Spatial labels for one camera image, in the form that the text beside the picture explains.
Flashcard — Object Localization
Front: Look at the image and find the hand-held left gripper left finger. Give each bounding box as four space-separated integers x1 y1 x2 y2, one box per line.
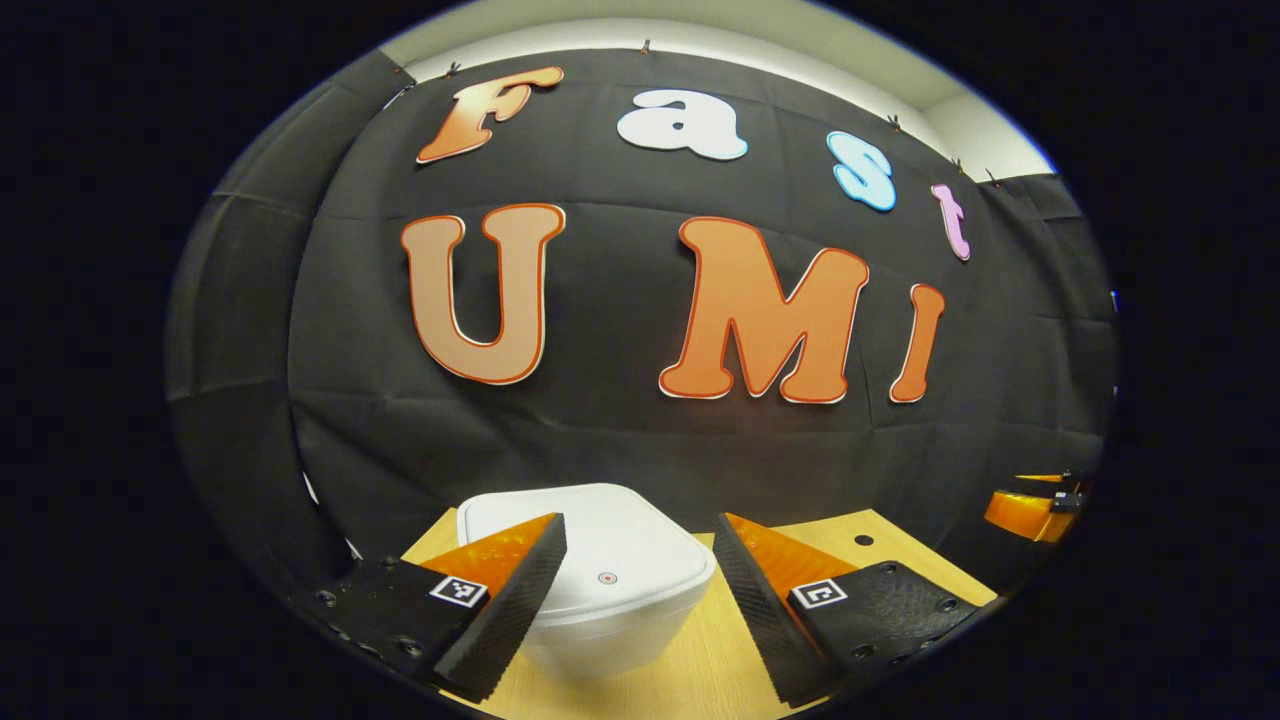
290 513 569 704

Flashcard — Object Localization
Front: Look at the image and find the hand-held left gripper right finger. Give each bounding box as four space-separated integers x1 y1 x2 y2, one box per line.
712 513 981 709

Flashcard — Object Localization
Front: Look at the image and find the white desktop garbage bin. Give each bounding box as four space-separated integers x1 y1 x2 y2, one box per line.
456 483 718 681

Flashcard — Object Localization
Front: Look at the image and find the wooden desktop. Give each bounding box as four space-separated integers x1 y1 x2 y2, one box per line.
400 508 1001 720

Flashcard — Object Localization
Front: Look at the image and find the black backdrop cloth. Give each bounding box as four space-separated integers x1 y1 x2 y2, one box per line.
165 48 1119 601

